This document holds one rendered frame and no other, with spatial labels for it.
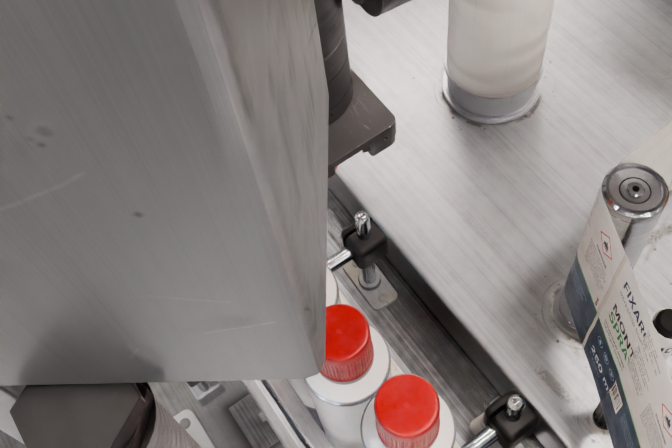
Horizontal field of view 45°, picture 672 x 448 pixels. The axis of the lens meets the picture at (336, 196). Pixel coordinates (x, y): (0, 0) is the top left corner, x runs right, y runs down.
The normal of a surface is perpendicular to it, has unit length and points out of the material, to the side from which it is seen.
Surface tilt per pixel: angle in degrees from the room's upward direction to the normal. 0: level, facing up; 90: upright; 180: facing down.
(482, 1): 87
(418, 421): 2
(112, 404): 0
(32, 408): 0
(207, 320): 90
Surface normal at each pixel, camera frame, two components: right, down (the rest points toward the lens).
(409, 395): -0.11, -0.47
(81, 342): 0.00, 0.86
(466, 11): -0.73, 0.63
